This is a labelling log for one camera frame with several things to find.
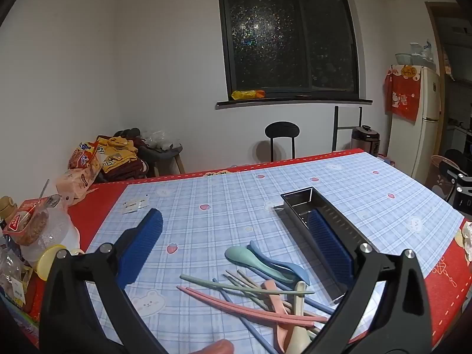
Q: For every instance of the cream mug with yellow rim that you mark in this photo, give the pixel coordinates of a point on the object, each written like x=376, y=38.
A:
x=48, y=263

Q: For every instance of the green chopstick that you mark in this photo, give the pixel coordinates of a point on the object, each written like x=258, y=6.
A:
x=239, y=292
x=239, y=285

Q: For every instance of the white paper labels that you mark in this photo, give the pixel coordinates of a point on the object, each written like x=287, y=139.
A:
x=134, y=205

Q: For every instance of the dark window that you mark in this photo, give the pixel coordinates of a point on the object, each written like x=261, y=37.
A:
x=287, y=33

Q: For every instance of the red printed cloth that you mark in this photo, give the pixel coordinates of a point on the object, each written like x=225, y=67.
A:
x=402, y=96

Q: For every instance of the orange snack bag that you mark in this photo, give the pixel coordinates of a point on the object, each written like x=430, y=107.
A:
x=83, y=156

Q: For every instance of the blue chopstick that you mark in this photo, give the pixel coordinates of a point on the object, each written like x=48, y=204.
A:
x=250, y=326
x=313, y=302

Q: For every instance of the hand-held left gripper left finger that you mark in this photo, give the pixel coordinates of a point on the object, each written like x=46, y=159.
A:
x=142, y=245

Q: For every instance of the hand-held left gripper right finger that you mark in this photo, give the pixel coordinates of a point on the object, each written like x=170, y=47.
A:
x=328, y=247

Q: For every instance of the beige spoon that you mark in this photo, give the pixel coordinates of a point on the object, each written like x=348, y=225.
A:
x=297, y=324

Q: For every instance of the clear plastic bowl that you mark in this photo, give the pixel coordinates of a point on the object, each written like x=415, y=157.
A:
x=61, y=232

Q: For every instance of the green spoon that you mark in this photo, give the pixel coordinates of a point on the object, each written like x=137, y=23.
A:
x=238, y=255

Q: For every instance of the pink chopstick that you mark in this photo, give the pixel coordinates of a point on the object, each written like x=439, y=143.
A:
x=221, y=304
x=258, y=308

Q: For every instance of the bowls and bags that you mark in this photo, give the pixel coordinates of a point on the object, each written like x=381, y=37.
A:
x=413, y=57

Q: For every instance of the blue plaid table mat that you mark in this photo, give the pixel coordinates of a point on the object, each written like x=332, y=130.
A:
x=221, y=199

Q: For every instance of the snack cup with red lid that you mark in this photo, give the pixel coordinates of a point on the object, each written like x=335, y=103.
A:
x=31, y=221

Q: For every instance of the dark window sill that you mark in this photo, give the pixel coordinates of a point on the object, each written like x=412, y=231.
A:
x=295, y=103

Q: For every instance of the red tablecloth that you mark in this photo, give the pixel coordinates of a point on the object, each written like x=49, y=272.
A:
x=107, y=199

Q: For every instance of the crumpled white tissue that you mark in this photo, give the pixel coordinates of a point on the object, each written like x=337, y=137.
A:
x=466, y=241

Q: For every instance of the black round chair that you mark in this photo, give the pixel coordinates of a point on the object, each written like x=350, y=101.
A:
x=282, y=131

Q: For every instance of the person's left hand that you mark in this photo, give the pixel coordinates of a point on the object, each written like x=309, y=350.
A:
x=214, y=347

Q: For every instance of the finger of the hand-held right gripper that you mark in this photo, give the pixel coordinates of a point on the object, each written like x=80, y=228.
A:
x=461, y=191

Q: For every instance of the steel utensil tray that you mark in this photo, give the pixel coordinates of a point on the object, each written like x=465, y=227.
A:
x=300, y=202

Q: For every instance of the clear plastic packets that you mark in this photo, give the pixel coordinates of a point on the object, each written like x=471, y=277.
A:
x=14, y=276

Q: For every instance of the clear plastic fork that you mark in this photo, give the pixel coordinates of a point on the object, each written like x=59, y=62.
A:
x=42, y=191

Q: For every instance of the pink snack bag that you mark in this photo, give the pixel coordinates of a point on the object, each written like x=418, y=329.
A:
x=77, y=184

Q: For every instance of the dark red rice cooker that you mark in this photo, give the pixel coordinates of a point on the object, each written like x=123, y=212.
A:
x=365, y=140

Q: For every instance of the pink spoon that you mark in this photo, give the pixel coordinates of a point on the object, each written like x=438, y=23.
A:
x=274, y=302

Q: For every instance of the white fridge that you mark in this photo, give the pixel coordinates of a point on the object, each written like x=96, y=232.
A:
x=424, y=136

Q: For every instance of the yellow snack packet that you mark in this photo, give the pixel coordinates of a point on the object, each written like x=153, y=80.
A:
x=247, y=94

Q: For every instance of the grey stool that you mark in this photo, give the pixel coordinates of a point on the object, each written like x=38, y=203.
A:
x=162, y=155

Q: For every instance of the beige chopstick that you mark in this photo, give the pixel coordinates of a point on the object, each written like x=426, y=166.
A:
x=250, y=279
x=243, y=284

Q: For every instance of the bottle with beige cap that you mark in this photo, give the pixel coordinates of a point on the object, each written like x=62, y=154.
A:
x=6, y=208

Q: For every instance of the blue spoon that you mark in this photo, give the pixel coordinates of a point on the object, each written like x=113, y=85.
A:
x=295, y=271

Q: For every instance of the black metal rack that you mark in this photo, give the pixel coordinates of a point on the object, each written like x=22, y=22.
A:
x=336, y=129

